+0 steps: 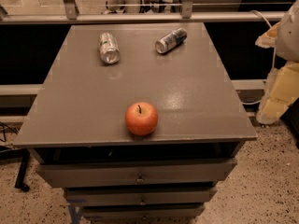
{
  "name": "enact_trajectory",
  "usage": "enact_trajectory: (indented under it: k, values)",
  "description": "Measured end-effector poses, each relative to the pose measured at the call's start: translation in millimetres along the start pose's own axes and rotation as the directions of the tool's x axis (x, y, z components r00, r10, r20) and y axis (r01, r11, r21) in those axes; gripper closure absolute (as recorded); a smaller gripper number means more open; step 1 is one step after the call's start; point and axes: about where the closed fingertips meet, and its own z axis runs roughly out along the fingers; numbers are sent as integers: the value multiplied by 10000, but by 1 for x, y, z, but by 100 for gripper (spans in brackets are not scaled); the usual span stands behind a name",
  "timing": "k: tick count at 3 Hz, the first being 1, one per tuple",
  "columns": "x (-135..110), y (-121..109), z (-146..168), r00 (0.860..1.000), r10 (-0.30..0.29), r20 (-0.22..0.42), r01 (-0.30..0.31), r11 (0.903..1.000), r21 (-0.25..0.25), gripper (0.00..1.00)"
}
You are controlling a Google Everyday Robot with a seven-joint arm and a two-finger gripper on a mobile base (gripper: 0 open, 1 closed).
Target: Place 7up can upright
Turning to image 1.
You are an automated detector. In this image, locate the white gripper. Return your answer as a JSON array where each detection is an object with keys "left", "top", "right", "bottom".
[{"left": 255, "top": 0, "right": 299, "bottom": 125}]

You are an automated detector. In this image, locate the green 7up can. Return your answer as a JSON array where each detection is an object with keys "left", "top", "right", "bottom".
[{"left": 99, "top": 33, "right": 121, "bottom": 64}]

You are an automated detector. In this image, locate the blue silver can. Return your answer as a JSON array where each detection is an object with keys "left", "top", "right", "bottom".
[{"left": 155, "top": 28, "right": 187, "bottom": 54}]

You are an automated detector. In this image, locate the red apple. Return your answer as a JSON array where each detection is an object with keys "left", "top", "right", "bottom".
[{"left": 125, "top": 102, "right": 159, "bottom": 136}]

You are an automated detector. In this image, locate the middle grey drawer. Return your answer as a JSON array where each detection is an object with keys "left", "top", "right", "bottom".
[{"left": 64, "top": 186, "right": 217, "bottom": 206}]

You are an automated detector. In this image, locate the grey drawer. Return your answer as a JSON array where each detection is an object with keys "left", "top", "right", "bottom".
[
  {"left": 64, "top": 186, "right": 217, "bottom": 206},
  {"left": 36, "top": 158, "right": 236, "bottom": 188},
  {"left": 82, "top": 203, "right": 205, "bottom": 220}
]

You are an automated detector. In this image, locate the grey drawer cabinet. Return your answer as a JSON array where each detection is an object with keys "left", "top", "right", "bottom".
[{"left": 15, "top": 22, "right": 256, "bottom": 220}]

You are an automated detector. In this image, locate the bottom grey drawer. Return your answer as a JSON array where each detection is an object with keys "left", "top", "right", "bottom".
[{"left": 82, "top": 203, "right": 205, "bottom": 220}]

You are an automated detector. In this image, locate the top grey drawer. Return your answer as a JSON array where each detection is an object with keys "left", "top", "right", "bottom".
[{"left": 36, "top": 158, "right": 236, "bottom": 188}]

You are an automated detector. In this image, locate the black stand leg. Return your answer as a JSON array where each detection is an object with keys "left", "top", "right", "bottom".
[{"left": 15, "top": 149, "right": 30, "bottom": 192}]

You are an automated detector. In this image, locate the upper metal rail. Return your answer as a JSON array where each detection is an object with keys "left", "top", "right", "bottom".
[{"left": 0, "top": 11, "right": 285, "bottom": 25}]

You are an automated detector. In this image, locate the white cable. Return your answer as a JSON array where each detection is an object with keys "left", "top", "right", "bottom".
[{"left": 241, "top": 9, "right": 278, "bottom": 106}]

